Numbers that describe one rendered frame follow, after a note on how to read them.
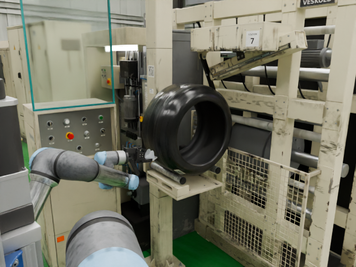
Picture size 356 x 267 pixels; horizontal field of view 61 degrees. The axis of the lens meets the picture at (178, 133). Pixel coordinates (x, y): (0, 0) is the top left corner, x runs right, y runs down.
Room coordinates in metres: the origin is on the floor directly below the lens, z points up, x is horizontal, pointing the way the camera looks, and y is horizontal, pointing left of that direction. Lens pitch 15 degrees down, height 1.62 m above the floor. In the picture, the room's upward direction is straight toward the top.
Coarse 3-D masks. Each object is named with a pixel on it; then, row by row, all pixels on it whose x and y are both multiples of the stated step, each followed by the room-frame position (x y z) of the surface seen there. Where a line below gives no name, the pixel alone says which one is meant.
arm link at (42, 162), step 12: (36, 156) 1.14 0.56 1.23; (48, 156) 1.12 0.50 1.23; (36, 168) 1.10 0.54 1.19; (48, 168) 1.10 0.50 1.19; (36, 180) 1.08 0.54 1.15; (48, 180) 1.08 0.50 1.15; (36, 192) 1.05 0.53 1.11; (48, 192) 1.08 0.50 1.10; (36, 204) 1.03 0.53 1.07; (36, 216) 1.02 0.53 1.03
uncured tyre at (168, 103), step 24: (168, 96) 1.71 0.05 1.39; (192, 96) 1.68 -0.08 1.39; (216, 96) 1.78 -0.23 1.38; (144, 120) 1.75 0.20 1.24; (168, 120) 1.61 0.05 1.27; (216, 120) 2.02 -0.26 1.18; (144, 144) 1.77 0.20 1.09; (168, 144) 1.59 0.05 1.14; (192, 144) 2.02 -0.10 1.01; (216, 144) 1.96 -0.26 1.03; (168, 168) 1.68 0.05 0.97; (192, 168) 1.68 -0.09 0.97
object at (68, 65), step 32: (32, 0) 1.91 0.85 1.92; (64, 0) 2.02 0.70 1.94; (96, 0) 2.14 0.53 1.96; (32, 32) 1.90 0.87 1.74; (64, 32) 2.01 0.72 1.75; (96, 32) 2.13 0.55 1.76; (32, 64) 1.89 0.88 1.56; (64, 64) 2.00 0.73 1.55; (96, 64) 2.13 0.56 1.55; (32, 96) 1.87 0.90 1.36; (64, 96) 1.99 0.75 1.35; (96, 96) 2.12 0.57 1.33
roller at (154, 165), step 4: (152, 164) 1.90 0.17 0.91; (156, 164) 1.87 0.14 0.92; (156, 168) 1.85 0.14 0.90; (160, 168) 1.82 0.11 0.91; (164, 168) 1.80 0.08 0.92; (164, 172) 1.77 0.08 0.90; (168, 172) 1.75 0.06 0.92; (172, 172) 1.73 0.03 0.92; (168, 176) 1.74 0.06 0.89; (172, 176) 1.70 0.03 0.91; (176, 176) 1.68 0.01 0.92; (180, 176) 1.67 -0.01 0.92; (176, 180) 1.67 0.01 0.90; (180, 180) 1.64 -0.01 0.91; (184, 180) 1.66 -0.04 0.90
